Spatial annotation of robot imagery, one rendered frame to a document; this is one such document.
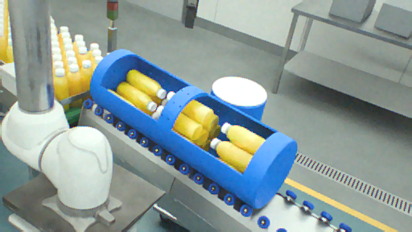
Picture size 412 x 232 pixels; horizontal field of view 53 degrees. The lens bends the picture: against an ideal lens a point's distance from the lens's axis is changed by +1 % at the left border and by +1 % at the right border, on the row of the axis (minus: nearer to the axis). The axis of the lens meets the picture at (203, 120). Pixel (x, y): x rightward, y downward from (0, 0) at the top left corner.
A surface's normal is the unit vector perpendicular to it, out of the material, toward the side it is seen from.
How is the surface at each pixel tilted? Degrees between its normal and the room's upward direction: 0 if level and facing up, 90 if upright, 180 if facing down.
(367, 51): 90
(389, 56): 90
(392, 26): 90
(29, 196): 4
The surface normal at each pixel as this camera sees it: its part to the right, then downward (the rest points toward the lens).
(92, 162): 0.49, 0.22
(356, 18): -0.54, 0.41
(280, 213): 0.15, -0.82
